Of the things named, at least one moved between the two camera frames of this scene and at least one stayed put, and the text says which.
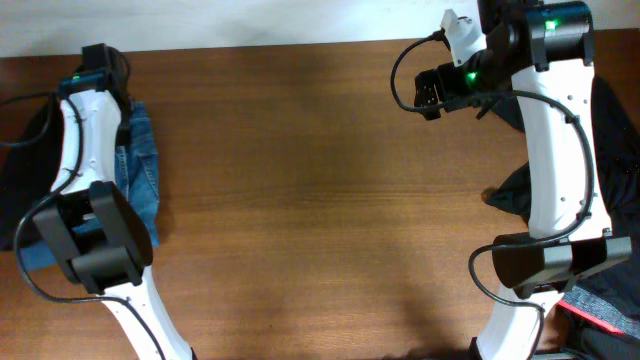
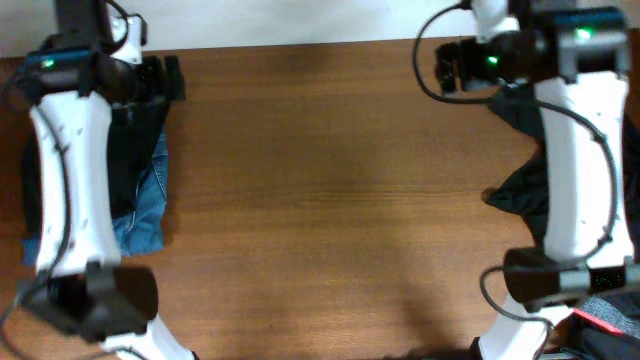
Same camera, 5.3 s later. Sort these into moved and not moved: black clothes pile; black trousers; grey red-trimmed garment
Moved: black trousers
Not moved: black clothes pile; grey red-trimmed garment
